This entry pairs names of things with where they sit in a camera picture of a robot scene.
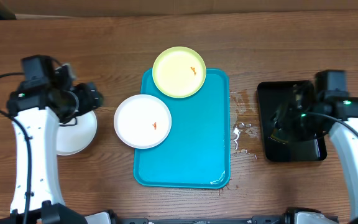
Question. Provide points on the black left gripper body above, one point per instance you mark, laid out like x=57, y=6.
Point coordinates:
x=79, y=102

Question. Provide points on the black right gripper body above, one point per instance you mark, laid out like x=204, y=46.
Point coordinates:
x=296, y=124

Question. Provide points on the green yellow sponge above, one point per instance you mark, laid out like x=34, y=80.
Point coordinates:
x=280, y=135

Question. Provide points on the white plate with stain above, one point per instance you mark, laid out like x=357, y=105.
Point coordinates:
x=142, y=121

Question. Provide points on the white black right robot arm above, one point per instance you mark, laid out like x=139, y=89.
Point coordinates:
x=344, y=137

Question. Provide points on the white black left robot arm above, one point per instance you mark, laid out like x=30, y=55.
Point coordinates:
x=50, y=116

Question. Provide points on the black rectangular water tray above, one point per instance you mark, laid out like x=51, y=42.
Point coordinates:
x=275, y=151

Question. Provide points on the teal plastic tray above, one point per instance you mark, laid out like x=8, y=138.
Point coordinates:
x=196, y=153

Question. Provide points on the light green plate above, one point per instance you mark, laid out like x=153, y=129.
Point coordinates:
x=179, y=72

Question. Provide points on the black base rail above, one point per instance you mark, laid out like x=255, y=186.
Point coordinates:
x=263, y=219

